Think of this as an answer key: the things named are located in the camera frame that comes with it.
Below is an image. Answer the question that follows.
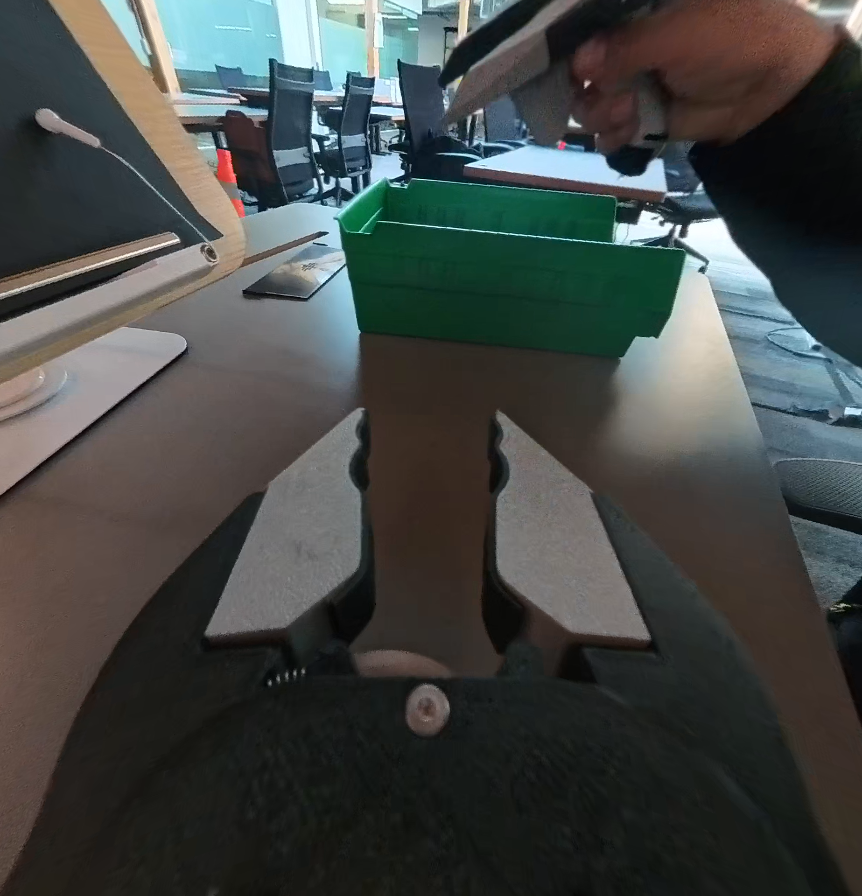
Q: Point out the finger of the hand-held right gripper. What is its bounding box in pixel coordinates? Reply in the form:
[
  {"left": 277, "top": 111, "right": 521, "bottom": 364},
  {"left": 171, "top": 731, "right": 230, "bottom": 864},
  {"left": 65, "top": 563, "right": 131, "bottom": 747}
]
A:
[{"left": 438, "top": 0, "right": 580, "bottom": 146}]

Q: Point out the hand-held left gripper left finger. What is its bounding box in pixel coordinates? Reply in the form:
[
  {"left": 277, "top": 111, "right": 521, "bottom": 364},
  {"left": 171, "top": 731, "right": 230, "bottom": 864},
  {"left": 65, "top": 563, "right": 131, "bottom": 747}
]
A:
[{"left": 205, "top": 408, "right": 376, "bottom": 648}]

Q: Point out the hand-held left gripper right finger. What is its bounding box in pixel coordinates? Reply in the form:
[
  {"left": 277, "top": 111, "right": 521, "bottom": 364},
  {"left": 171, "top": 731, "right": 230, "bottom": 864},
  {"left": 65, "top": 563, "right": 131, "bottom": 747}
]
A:
[{"left": 481, "top": 410, "right": 653, "bottom": 655}]

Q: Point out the stack of green bins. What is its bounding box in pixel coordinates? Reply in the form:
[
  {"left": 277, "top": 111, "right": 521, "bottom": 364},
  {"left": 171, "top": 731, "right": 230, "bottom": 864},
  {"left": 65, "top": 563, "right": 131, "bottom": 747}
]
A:
[{"left": 336, "top": 177, "right": 688, "bottom": 360}]

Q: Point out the person's right forearm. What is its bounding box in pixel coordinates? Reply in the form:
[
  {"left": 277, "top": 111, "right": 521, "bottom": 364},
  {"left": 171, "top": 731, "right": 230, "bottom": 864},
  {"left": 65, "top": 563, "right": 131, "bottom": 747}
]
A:
[{"left": 688, "top": 31, "right": 862, "bottom": 377}]

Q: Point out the black office chair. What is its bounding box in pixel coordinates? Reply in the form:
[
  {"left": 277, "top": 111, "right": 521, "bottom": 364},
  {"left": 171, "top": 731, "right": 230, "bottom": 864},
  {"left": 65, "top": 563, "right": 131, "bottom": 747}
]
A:
[
  {"left": 394, "top": 59, "right": 485, "bottom": 188},
  {"left": 317, "top": 73, "right": 377, "bottom": 205},
  {"left": 265, "top": 59, "right": 321, "bottom": 205}
]

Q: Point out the grey office desk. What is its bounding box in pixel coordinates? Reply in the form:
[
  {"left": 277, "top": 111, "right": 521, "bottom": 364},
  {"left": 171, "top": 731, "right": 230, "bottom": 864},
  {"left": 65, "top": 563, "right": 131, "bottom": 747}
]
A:
[{"left": 463, "top": 143, "right": 669, "bottom": 204}]

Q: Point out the dark grey seat chair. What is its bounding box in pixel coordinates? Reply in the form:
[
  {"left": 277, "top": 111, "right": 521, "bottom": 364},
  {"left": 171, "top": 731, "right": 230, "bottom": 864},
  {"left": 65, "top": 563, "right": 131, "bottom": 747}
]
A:
[{"left": 774, "top": 458, "right": 862, "bottom": 541}]

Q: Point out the black flat plate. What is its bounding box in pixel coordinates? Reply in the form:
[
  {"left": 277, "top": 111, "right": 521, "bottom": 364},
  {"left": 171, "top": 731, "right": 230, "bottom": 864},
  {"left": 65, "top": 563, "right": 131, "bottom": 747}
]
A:
[{"left": 242, "top": 244, "right": 347, "bottom": 301}]

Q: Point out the brown rod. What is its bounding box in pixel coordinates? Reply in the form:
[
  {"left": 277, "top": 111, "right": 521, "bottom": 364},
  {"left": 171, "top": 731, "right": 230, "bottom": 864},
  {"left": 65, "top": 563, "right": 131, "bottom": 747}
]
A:
[{"left": 242, "top": 230, "right": 331, "bottom": 267}]

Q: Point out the orange traffic cone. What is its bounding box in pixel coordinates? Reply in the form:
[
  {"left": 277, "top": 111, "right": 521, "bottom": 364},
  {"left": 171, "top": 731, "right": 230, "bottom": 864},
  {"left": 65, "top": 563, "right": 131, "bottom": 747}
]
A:
[{"left": 216, "top": 148, "right": 247, "bottom": 218}]

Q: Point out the silver clamp bar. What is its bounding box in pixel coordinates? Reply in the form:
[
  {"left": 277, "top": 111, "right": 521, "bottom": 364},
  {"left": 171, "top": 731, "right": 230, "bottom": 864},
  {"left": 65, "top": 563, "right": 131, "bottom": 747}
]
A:
[{"left": 0, "top": 233, "right": 222, "bottom": 394}]

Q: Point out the black board with wooden edge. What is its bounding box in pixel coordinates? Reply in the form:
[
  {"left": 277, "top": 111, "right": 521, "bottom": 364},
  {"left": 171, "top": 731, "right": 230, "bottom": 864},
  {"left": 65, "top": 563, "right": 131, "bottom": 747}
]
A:
[{"left": 0, "top": 0, "right": 248, "bottom": 324}]

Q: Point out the wire clip with white tip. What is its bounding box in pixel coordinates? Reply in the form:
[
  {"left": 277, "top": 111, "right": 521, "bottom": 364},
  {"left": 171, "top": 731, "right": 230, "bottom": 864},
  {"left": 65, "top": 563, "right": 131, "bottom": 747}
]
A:
[{"left": 35, "top": 107, "right": 222, "bottom": 265}]

